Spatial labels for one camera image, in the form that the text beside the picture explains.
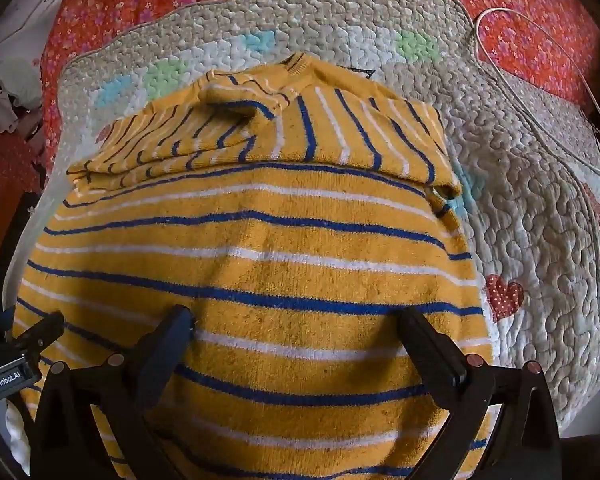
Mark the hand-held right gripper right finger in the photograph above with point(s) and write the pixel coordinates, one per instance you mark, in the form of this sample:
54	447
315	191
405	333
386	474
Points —
411	322

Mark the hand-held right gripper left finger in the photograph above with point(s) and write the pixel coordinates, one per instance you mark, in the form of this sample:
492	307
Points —
179	321

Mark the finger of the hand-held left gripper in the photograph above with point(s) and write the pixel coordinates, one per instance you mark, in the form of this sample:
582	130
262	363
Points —
40	332

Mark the yellow striped knit sweater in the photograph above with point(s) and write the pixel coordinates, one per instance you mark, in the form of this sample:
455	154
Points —
280	260

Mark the pile of grey clothes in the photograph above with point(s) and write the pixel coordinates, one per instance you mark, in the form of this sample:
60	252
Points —
2	97

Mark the beige quilted patchwork blanket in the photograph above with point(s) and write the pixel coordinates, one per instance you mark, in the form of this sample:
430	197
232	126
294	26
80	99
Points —
530	210

